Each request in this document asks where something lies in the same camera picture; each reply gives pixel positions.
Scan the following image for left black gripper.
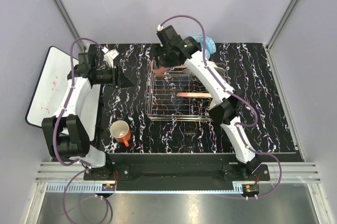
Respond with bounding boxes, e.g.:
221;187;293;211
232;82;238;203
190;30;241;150
94;64;135;89

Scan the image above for pink cup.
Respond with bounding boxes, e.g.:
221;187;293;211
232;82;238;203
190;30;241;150
150;59;171;75

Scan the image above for pink and cream plate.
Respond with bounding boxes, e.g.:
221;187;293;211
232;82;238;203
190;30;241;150
176;92;212;98

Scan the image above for white scalloped plate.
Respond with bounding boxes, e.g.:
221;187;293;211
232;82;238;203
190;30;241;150
182;61;225;76

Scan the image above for orange mug white inside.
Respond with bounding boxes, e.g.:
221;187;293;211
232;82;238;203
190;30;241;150
110;120;131;147

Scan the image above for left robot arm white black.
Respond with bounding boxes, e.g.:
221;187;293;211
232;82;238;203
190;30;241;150
42;48;133;180

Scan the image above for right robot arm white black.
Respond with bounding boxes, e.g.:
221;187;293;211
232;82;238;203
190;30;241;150
151;25;261;180

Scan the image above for blue headphones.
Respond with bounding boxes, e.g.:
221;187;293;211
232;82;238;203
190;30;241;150
192;36;216;60

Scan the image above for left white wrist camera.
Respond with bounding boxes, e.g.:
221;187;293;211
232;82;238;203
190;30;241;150
102;47;119;68

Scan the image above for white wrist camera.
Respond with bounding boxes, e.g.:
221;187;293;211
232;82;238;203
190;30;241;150
102;47;119;68
157;25;163;32

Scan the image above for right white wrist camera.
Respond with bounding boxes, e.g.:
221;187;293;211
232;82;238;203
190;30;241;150
157;25;163;32

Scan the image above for metal wire dish rack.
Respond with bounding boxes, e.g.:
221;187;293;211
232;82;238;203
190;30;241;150
145;66;212;121

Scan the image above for white whiteboard black frame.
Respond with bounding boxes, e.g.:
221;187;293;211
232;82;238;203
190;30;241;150
25;46;102;142

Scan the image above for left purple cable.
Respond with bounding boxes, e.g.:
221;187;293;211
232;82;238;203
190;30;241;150
51;37;114;223

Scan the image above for aluminium cable duct rail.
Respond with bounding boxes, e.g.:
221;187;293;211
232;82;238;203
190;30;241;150
35;162;321;194

